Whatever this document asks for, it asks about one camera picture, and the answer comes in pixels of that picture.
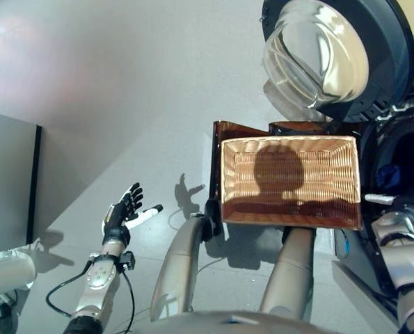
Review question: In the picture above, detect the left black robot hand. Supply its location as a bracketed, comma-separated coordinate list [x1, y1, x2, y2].
[102, 182, 164, 245]

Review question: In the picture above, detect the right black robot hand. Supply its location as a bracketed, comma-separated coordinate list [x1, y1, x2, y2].
[364, 184, 414, 220]

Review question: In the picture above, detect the blue garment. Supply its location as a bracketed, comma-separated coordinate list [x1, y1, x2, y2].
[375, 163, 402, 189]

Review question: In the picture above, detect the dark grey washing machine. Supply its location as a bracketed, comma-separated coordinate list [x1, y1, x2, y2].
[331, 20, 414, 328]

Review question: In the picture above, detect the round glass washing machine door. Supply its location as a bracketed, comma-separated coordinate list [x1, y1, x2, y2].
[260, 0, 414, 122]

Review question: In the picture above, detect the rectangular wicker laundry basket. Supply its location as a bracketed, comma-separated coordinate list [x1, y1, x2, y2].
[220, 134, 363, 230]

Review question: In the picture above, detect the grey flat board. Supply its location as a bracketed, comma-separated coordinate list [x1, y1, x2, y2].
[0, 109, 42, 257]

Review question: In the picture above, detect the dark brown glossy stool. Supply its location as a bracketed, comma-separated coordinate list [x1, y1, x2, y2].
[209, 120, 364, 243]

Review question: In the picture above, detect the right silver robot leg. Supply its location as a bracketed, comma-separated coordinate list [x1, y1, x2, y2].
[260, 225, 317, 321]

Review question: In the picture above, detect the grey robot torso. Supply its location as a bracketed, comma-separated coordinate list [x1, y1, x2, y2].
[136, 309, 343, 334]

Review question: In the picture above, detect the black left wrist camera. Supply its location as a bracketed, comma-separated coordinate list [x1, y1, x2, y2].
[118, 252, 136, 271]

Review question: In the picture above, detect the white floor cable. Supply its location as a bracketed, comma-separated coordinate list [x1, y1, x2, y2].
[168, 208, 225, 274]

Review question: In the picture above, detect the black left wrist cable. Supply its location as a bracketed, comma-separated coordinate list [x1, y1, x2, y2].
[45, 262, 136, 333]

